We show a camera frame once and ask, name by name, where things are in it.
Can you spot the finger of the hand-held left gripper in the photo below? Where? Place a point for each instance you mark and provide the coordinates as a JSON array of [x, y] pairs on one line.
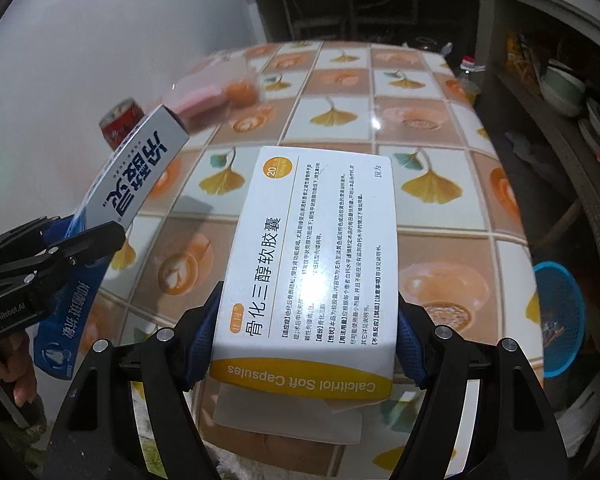
[[25, 234], [80, 250]]

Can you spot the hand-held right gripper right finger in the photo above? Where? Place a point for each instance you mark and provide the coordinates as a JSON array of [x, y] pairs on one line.
[[411, 347]]

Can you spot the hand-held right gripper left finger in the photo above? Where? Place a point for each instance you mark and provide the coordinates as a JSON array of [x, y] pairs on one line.
[[200, 332]]

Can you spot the blue and white carton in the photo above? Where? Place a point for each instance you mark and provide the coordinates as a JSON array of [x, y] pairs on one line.
[[130, 175]]

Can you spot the red soda can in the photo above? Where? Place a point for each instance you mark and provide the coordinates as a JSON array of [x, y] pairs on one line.
[[120, 127]]

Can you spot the white and yellow medicine box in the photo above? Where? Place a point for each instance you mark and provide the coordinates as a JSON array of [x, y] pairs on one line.
[[320, 240]]

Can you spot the blue plastic basket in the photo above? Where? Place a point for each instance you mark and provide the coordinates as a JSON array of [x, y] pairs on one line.
[[562, 310]]

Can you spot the pink packet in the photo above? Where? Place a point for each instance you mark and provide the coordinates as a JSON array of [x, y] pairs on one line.
[[200, 100]]

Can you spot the person's left hand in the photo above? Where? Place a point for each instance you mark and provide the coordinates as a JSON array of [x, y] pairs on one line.
[[10, 362]]

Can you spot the white fluffy towel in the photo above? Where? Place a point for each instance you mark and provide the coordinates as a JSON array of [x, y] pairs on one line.
[[240, 462]]

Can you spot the wooden shelf leg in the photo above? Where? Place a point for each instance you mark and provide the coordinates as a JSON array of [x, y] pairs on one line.
[[566, 222]]

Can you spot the small orange round object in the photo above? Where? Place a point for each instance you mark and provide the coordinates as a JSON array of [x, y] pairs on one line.
[[242, 93]]

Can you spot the white crumpled plastic bag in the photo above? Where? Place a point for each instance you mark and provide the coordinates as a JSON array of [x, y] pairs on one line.
[[520, 146]]

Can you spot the table with patterned cloth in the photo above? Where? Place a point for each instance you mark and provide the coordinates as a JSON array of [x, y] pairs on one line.
[[330, 110]]

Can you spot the grey perforated metal shelf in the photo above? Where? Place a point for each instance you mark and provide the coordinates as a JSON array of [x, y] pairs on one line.
[[555, 135]]

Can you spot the cooking oil bottle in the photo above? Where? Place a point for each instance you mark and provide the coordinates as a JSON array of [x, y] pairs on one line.
[[467, 82]]

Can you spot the stack of plates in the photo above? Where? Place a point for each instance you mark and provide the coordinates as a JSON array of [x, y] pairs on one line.
[[597, 125]]

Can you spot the stack of bowls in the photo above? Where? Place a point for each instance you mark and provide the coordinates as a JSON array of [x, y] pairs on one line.
[[562, 92]]

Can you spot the dark ceramic jar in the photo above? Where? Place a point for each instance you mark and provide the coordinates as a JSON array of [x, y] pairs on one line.
[[425, 45]]

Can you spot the yellow snack packet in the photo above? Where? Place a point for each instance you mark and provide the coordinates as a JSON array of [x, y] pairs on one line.
[[522, 57]]

